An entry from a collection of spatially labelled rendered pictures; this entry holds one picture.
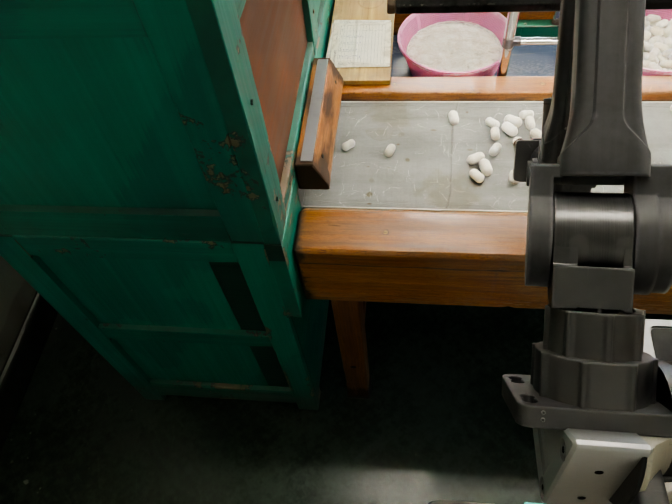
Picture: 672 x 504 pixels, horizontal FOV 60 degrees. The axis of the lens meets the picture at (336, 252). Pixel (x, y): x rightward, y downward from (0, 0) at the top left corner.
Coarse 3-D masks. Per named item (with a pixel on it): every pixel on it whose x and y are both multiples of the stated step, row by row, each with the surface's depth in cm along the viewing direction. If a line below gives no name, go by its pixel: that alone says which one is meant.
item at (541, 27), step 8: (488, 24) 144; (520, 24) 144; (528, 24) 143; (536, 24) 143; (544, 24) 143; (552, 24) 142; (520, 32) 145; (528, 32) 144; (536, 32) 144; (544, 32) 144; (552, 32) 144
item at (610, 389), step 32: (544, 320) 45; (576, 320) 42; (608, 320) 41; (640, 320) 41; (544, 352) 43; (576, 352) 42; (608, 352) 41; (640, 352) 41; (512, 384) 46; (544, 384) 43; (576, 384) 41; (608, 384) 40; (640, 384) 41; (544, 416) 41; (576, 416) 40; (608, 416) 40; (640, 416) 40
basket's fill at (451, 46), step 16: (432, 32) 141; (448, 32) 141; (464, 32) 142; (480, 32) 141; (416, 48) 140; (432, 48) 138; (448, 48) 138; (464, 48) 137; (480, 48) 137; (496, 48) 137; (432, 64) 135; (448, 64) 135; (464, 64) 135; (480, 64) 134
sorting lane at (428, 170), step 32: (352, 128) 125; (384, 128) 124; (416, 128) 123; (448, 128) 122; (480, 128) 122; (352, 160) 120; (384, 160) 119; (416, 160) 118; (448, 160) 117; (512, 160) 116; (320, 192) 116; (352, 192) 115; (384, 192) 114; (416, 192) 114; (448, 192) 113; (480, 192) 112; (512, 192) 112; (608, 192) 110
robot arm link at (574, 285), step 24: (576, 192) 46; (576, 216) 43; (600, 216) 43; (624, 216) 42; (576, 240) 43; (600, 240) 42; (624, 240) 42; (552, 264) 44; (576, 264) 43; (600, 264) 43; (624, 264) 42; (552, 288) 43; (576, 288) 42; (600, 288) 42; (624, 288) 41; (600, 312) 42; (624, 312) 41
